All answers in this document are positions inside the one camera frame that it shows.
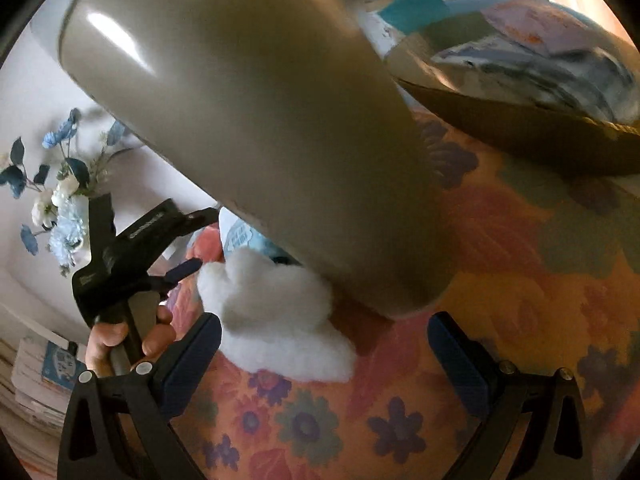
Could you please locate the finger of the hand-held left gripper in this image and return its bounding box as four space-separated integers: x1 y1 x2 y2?
150 258 204 292
184 207 221 234

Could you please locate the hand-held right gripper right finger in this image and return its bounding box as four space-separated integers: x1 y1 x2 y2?
427 311 599 480

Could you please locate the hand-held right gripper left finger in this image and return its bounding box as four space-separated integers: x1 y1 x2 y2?
57 312 223 480

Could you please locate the white stuffing fluff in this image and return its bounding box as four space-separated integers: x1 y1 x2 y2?
196 247 358 383

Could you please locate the person's left hand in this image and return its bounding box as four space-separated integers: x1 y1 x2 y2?
84 305 178 379

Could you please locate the blue printed plush cushion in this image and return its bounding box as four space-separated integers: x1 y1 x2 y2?
218 207 302 267

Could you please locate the blue and white flower bouquet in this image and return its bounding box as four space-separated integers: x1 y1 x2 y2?
0 107 137 279

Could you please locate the floral printed blanket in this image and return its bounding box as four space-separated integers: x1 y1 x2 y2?
165 110 640 480

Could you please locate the large grey cylinder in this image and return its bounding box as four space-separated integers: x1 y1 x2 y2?
58 0 455 320

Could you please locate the stack of books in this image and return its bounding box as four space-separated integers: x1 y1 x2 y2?
9 336 87 433

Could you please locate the round ribbed glass table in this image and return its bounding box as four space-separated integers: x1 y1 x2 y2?
384 0 640 177

